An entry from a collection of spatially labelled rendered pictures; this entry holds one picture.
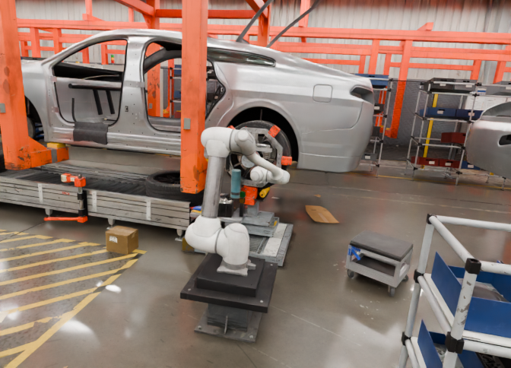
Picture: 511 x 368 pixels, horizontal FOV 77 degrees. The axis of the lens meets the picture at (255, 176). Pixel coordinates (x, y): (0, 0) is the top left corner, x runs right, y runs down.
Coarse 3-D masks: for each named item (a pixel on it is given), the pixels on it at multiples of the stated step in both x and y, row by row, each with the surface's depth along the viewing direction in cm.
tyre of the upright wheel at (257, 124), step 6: (258, 120) 314; (240, 126) 304; (246, 126) 302; (252, 126) 301; (258, 126) 300; (264, 126) 299; (270, 126) 298; (282, 132) 311; (276, 138) 299; (282, 138) 298; (282, 144) 299; (288, 144) 308; (288, 150) 302; (282, 156) 301; (288, 156) 301; (282, 168) 303; (228, 174) 317; (264, 186) 311; (270, 186) 312
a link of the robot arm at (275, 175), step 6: (246, 156) 203; (252, 156) 206; (258, 156) 215; (252, 162) 215; (258, 162) 216; (264, 162) 219; (264, 168) 223; (270, 168) 224; (276, 168) 227; (270, 174) 236; (276, 174) 231; (282, 174) 235; (288, 174) 239; (270, 180) 239; (276, 180) 236; (282, 180) 237; (288, 180) 239
